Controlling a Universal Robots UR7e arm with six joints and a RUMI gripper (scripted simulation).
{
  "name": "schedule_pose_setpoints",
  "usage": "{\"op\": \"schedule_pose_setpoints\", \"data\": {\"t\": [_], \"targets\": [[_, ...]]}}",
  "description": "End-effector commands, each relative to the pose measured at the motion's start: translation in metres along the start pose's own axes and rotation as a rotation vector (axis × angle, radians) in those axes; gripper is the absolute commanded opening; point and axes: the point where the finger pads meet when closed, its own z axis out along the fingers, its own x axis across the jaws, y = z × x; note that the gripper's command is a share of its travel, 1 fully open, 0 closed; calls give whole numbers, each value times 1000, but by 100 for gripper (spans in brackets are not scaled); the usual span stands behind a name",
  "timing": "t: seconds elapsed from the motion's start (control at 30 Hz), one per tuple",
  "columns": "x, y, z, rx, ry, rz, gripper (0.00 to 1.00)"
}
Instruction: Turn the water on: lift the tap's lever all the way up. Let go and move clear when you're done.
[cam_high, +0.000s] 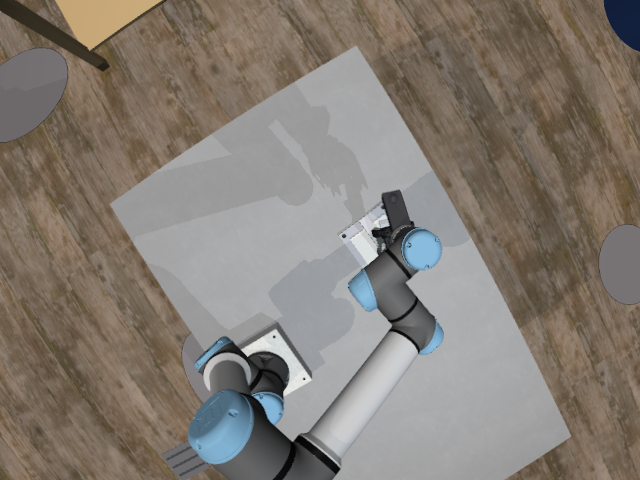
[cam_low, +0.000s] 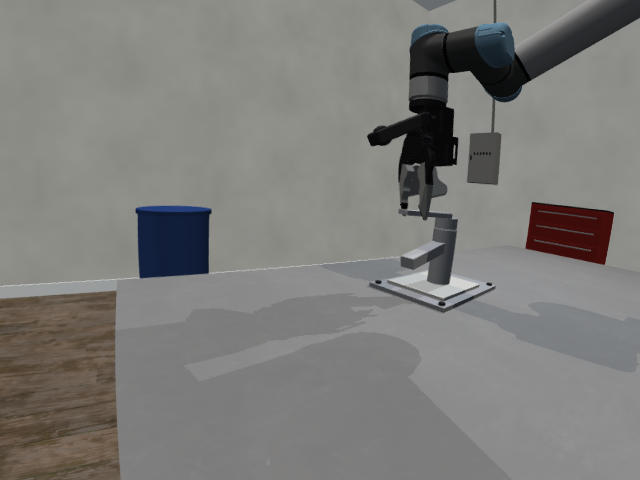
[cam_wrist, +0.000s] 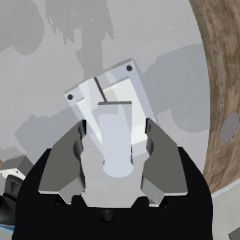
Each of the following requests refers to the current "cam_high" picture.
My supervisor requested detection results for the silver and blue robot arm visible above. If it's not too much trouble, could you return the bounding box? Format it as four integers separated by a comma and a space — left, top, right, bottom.
188, 190, 444, 480

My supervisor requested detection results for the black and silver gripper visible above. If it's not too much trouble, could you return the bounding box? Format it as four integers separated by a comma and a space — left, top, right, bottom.
371, 226, 392, 251

